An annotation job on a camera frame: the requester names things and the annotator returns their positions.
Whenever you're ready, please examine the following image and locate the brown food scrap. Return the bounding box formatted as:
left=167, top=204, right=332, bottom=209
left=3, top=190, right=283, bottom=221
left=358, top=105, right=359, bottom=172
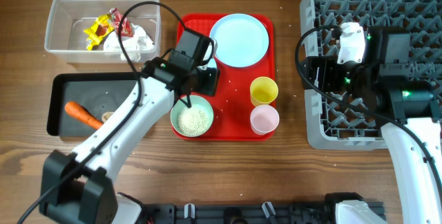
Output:
left=102, top=111, right=113, bottom=122

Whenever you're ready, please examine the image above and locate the yellow foil wrapper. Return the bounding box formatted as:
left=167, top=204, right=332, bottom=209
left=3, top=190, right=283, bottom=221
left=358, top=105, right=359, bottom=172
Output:
left=84, top=14, right=114, bottom=50

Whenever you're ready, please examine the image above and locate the green bowl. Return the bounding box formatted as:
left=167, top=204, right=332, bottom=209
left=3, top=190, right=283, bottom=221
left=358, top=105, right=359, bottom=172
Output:
left=171, top=95, right=214, bottom=138

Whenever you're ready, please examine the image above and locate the black plastic tray bin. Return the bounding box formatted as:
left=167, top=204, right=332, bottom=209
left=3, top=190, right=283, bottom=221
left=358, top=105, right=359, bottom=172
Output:
left=46, top=72, right=136, bottom=138

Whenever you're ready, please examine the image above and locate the white rice pile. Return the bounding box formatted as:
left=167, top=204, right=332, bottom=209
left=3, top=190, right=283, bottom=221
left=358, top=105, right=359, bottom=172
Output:
left=177, top=106, right=211, bottom=137

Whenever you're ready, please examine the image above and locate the clear plastic bin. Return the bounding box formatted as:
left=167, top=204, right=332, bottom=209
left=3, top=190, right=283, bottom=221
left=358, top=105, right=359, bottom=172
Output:
left=44, top=0, right=162, bottom=63

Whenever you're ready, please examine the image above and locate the light blue bowl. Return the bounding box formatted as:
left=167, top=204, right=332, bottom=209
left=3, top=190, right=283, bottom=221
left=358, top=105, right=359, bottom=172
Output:
left=198, top=57, right=217, bottom=71

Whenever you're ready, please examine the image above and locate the black cable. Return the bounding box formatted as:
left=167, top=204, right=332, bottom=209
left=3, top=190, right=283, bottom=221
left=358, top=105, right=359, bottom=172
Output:
left=294, top=25, right=442, bottom=197
left=15, top=1, right=194, bottom=224

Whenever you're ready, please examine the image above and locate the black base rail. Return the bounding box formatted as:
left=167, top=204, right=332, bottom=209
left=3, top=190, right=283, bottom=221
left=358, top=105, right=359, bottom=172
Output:
left=137, top=202, right=337, bottom=224

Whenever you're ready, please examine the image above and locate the grey dishwasher rack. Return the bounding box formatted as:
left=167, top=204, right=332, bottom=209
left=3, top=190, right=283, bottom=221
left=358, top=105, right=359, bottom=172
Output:
left=300, top=0, right=441, bottom=150

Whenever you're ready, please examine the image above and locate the right black cable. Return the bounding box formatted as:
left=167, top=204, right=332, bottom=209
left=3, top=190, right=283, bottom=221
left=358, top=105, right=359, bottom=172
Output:
left=294, top=25, right=442, bottom=197

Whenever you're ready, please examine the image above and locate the red serving tray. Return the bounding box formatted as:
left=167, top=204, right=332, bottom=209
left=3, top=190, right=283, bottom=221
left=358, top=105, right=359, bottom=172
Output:
left=192, top=14, right=275, bottom=142

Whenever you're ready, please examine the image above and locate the light blue plate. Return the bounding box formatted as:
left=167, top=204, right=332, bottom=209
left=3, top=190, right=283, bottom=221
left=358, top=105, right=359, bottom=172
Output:
left=209, top=13, right=270, bottom=68

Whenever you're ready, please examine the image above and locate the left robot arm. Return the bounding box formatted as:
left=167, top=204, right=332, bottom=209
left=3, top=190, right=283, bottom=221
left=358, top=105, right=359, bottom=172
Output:
left=37, top=29, right=218, bottom=223

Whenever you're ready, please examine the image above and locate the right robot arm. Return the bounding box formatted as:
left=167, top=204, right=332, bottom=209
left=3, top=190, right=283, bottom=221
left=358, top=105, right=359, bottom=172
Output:
left=294, top=23, right=441, bottom=223

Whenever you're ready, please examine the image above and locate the left black cable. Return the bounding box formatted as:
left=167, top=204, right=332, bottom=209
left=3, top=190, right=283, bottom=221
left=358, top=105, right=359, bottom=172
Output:
left=15, top=1, right=194, bottom=224

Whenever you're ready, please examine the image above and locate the yellow plastic cup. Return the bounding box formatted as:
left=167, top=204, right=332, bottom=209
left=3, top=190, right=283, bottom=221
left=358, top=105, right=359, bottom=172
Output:
left=250, top=77, right=279, bottom=106

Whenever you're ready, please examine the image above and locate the pink plastic cup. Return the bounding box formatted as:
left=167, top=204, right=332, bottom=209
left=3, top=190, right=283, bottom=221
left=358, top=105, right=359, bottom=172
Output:
left=250, top=104, right=280, bottom=135

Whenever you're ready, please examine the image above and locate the orange carrot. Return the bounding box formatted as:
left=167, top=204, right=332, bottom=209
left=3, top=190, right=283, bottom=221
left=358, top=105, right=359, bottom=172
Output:
left=64, top=101, right=103, bottom=129

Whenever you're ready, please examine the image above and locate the red foil wrapper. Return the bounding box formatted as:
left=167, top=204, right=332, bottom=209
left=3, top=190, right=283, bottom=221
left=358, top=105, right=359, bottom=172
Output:
left=109, top=8, right=134, bottom=37

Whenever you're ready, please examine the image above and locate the white tissue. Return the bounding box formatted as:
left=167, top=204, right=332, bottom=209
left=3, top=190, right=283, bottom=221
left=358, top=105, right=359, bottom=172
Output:
left=103, top=24, right=155, bottom=62

